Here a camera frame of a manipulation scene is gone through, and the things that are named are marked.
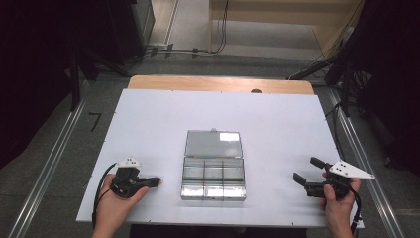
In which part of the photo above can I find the hanging black cable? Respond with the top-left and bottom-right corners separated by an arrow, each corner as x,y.
211,0 -> 231,56

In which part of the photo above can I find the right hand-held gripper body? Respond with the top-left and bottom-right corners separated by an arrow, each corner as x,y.
303,160 -> 376,200

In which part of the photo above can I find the light wooden shelf unit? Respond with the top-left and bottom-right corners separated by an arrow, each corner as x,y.
207,0 -> 365,58

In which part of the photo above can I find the black metal stand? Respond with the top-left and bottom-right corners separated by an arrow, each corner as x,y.
67,49 -> 132,112

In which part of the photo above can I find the person's right hand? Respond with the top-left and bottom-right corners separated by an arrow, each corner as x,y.
319,172 -> 362,229

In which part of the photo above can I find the dark cabinet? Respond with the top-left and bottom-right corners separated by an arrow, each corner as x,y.
105,0 -> 157,65

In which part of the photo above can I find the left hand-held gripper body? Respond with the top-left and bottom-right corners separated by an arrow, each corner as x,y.
110,157 -> 152,199

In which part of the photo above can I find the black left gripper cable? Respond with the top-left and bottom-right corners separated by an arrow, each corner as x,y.
92,162 -> 119,229

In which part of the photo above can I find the person's left hand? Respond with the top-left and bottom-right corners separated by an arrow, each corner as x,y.
95,178 -> 151,232

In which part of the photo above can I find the black tripod stand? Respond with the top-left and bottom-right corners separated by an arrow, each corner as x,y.
286,56 -> 374,117

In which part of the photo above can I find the metal floor rail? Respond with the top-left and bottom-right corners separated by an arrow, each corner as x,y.
8,78 -> 92,238
326,88 -> 405,238

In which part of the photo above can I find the clear compartment storage box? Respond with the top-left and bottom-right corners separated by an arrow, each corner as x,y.
180,127 -> 248,201

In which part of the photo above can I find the dark curtain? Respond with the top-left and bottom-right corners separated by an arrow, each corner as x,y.
343,0 -> 420,178
0,0 -> 110,170

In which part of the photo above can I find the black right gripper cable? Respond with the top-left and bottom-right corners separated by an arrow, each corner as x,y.
345,182 -> 363,234

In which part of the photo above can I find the floor cable bundle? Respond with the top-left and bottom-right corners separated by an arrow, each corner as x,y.
145,43 -> 229,59

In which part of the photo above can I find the white board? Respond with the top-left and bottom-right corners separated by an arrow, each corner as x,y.
76,88 -> 366,229

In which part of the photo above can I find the black floor cable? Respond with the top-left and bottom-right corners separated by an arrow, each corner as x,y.
325,102 -> 348,163

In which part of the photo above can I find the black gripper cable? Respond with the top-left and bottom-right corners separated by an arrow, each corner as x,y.
345,182 -> 363,234
92,162 -> 119,229

